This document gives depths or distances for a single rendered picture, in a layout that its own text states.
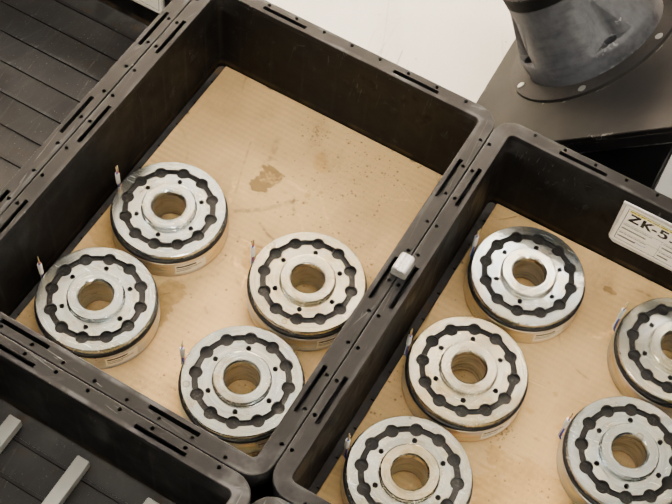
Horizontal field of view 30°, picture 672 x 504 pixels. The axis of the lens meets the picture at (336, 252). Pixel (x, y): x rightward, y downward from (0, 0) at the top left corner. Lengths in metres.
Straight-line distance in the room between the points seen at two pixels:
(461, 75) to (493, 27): 0.08
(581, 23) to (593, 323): 0.30
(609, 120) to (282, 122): 0.31
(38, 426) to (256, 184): 0.30
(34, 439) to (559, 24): 0.62
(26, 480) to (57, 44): 0.45
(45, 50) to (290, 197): 0.29
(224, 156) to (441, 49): 0.37
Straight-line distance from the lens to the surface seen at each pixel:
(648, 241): 1.12
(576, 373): 1.10
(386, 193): 1.16
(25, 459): 1.05
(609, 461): 1.03
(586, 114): 1.21
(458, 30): 1.47
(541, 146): 1.09
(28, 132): 1.21
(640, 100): 1.19
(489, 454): 1.05
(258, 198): 1.15
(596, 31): 1.25
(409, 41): 1.45
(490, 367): 1.04
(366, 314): 0.98
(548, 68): 1.26
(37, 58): 1.26
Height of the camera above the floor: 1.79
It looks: 59 degrees down
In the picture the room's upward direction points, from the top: 8 degrees clockwise
